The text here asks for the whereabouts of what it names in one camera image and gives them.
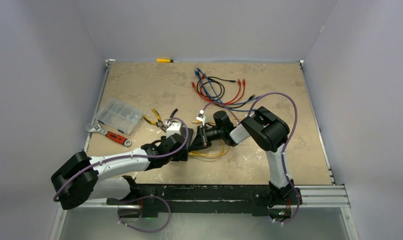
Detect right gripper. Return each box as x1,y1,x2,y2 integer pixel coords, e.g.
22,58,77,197
189,124,225,152

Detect yellow ethernet cable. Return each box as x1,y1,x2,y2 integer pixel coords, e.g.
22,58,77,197
188,142,232,159

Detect orange ethernet cable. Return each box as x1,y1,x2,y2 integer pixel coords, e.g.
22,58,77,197
192,117,245,130

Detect red ethernet cable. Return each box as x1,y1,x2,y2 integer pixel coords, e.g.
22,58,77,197
199,72,242,106
191,78,247,107

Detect blue ethernet cable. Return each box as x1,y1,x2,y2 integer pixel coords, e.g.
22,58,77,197
194,67,262,107
194,67,257,114

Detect black network switch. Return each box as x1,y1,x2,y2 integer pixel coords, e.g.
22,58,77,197
172,128,194,162

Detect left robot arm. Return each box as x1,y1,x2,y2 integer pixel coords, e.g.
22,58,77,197
50,133,192,210

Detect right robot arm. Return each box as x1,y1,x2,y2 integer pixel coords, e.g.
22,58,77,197
189,106,294,204

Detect clear plastic parts box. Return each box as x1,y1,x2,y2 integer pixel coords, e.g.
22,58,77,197
95,97,144,135

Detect yellow screwdriver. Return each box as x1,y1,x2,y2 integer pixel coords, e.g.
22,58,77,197
156,58,180,63

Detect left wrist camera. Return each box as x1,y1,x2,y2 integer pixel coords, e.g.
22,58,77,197
166,122,183,138

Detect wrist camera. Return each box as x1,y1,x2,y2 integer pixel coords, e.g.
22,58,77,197
166,122,183,138
196,109,206,126

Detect yellow handled pliers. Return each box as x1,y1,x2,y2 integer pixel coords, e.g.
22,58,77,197
142,108,173,132

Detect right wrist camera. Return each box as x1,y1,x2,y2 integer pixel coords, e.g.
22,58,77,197
196,109,206,126

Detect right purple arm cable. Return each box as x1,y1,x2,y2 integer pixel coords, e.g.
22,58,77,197
201,92,302,226

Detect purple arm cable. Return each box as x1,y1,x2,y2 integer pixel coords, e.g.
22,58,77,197
52,116,190,234
201,92,302,226

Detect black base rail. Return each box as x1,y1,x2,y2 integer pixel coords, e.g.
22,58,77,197
107,183,303,220

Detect red handled adjustable wrench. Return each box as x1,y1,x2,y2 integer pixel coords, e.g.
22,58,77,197
85,123,132,147

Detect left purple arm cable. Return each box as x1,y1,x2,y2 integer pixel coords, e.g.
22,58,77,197
52,116,190,234

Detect aluminium table frame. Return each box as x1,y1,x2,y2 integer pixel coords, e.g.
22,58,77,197
49,59,360,240

